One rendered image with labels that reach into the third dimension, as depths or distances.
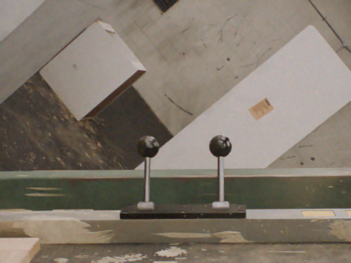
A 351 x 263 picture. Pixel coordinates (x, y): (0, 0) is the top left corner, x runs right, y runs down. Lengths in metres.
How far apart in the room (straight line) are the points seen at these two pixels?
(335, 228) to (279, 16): 8.05
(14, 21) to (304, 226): 2.55
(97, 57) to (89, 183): 4.75
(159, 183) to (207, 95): 7.80
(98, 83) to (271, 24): 3.63
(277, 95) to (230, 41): 4.50
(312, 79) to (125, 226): 3.63
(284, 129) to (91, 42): 2.21
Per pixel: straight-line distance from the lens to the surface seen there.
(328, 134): 9.02
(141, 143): 1.07
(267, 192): 1.26
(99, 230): 1.05
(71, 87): 6.07
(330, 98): 4.59
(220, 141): 1.05
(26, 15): 3.36
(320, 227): 1.04
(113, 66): 5.96
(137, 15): 9.26
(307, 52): 4.59
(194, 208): 1.04
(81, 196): 1.29
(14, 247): 1.02
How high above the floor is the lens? 1.65
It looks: 10 degrees down
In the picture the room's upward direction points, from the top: 51 degrees clockwise
